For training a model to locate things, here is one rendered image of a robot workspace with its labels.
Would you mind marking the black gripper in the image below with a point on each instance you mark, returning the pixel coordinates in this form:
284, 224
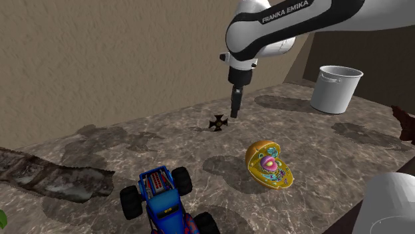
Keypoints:
240, 76

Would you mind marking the blue monster truck toy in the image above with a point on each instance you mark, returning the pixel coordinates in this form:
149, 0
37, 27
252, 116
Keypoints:
165, 207

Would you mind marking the green leaf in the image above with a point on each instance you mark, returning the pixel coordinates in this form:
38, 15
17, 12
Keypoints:
2, 219

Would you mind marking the black cross-shaped object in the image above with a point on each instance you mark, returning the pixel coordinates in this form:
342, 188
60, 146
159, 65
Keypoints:
218, 122

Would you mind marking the grey brown rough slab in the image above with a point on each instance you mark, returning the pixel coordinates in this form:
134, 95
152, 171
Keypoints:
48, 178

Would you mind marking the grey metal pot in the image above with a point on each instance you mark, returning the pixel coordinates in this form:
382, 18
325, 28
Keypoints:
334, 94

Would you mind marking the dark brown jagged object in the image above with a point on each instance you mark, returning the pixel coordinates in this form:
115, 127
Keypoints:
405, 124

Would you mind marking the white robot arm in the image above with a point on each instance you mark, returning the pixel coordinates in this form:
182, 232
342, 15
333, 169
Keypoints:
275, 35

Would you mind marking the orange cell model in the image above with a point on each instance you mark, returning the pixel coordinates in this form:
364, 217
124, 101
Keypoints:
269, 168

